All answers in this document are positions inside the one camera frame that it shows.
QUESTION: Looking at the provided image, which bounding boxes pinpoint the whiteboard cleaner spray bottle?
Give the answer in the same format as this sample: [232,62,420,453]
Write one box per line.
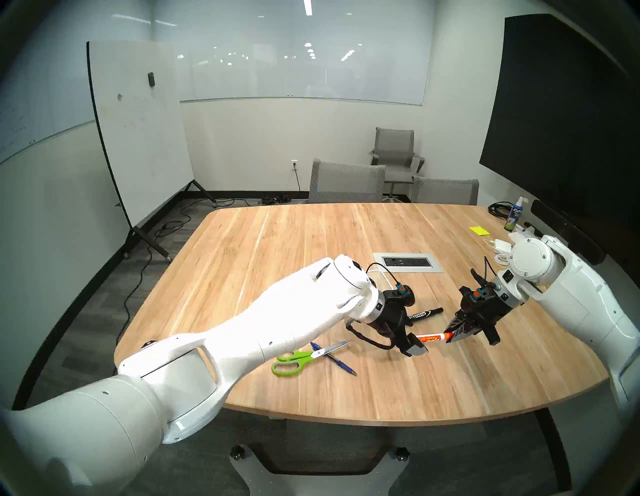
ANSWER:
[503,195,529,233]

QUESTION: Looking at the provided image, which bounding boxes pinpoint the black left gripper cable loop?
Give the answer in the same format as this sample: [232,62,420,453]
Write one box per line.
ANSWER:
[345,321,401,351]

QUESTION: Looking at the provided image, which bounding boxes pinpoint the grey mesh-back chair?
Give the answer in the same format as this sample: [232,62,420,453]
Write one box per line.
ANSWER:
[308,158,387,205]
[410,176,480,206]

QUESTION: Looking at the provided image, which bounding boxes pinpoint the grey armrest swivel chair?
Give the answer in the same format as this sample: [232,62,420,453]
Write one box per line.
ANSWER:
[368,127,426,202]

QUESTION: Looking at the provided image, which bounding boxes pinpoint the large black wall screen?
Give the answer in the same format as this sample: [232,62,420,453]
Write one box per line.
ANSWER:
[478,13,640,251]

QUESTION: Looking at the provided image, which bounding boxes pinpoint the blue ballpoint pen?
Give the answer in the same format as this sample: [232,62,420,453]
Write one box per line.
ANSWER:
[309,342,359,377]

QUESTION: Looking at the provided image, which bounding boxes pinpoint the wall mounted glass whiteboard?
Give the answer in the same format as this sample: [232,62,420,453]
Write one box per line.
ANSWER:
[177,0,432,107]

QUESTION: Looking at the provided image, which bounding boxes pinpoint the camera cable orange plug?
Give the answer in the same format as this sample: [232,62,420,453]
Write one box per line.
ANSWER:
[470,256,501,301]
[366,262,407,296]

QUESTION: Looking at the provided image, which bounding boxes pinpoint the white charger with cable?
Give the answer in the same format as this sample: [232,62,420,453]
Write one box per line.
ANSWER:
[481,237,515,267]

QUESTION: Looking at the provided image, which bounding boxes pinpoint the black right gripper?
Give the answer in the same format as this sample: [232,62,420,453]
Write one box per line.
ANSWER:
[446,294,517,347]

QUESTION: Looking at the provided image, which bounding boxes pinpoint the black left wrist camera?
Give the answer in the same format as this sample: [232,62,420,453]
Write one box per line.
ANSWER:
[389,284,417,308]

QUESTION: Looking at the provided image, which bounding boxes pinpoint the rolling whiteboard on stand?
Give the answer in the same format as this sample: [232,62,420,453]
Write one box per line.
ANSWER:
[86,40,219,262]

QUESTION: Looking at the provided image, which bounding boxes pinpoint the black video sound bar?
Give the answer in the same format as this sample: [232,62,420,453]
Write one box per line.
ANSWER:
[530,199,607,266]

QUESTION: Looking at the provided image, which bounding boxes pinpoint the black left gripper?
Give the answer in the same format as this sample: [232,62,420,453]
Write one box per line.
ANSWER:
[367,297,430,358]

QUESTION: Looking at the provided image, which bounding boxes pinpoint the left camera cable orange plug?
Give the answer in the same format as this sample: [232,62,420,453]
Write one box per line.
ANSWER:
[366,262,407,296]

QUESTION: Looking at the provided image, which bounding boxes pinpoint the grey table power outlet panel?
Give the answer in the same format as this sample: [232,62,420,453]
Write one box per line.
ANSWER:
[372,252,444,274]

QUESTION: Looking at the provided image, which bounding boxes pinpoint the right camera cable orange plug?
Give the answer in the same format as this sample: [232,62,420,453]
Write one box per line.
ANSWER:
[470,256,501,301]

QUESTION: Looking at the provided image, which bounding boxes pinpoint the green handled scissors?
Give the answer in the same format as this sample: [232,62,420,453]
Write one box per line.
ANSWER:
[271,340,353,377]

